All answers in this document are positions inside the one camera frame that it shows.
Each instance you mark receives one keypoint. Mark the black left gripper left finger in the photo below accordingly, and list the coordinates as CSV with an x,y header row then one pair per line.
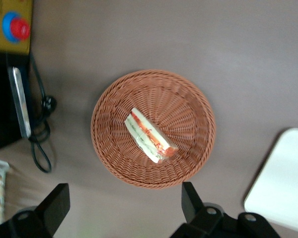
x,y
55,208

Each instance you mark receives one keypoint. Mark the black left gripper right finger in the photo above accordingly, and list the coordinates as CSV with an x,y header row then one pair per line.
x,y
192,205

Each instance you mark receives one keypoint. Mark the triangle sandwich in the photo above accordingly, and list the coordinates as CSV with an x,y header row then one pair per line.
x,y
149,135

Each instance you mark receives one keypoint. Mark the beige plastic serving tray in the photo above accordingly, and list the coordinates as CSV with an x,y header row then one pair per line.
x,y
280,178

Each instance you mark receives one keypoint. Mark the brown round wicker basket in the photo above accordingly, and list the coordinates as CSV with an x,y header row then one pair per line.
x,y
178,111

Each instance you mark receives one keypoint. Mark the yellow control panel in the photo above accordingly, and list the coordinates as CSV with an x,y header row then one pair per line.
x,y
2,44

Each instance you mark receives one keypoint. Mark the red emergency stop button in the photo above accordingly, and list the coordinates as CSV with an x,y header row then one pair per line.
x,y
18,27

